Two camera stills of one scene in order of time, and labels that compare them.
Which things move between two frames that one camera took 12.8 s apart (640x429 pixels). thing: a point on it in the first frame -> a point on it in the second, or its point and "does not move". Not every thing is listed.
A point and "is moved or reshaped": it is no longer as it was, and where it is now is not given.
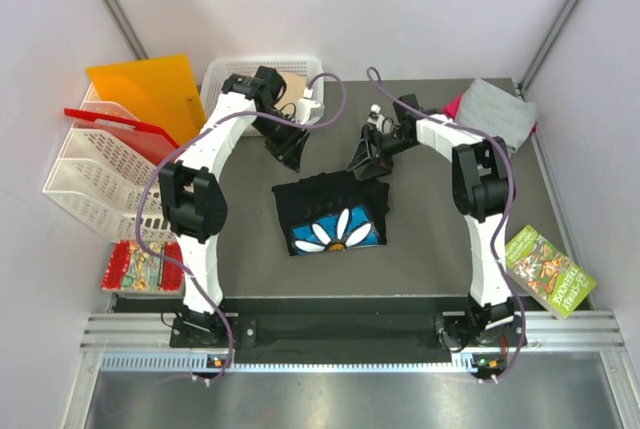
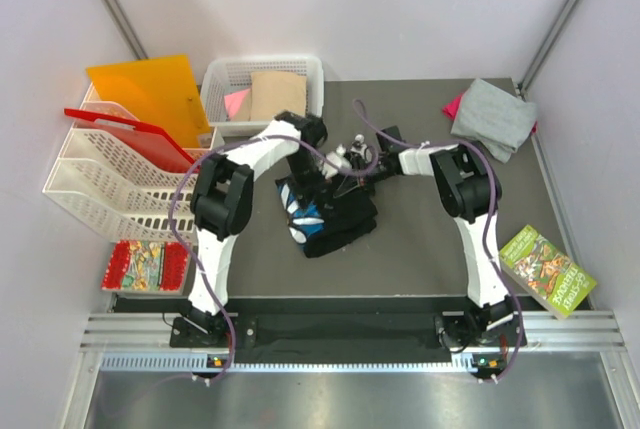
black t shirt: x=332 y=211 is moved or reshaped
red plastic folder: x=152 y=137 does not move
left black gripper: x=289 y=151 -> x=308 y=190
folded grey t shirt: x=488 y=108 does not move
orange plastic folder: x=160 y=91 does not move
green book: x=556 y=281 does not move
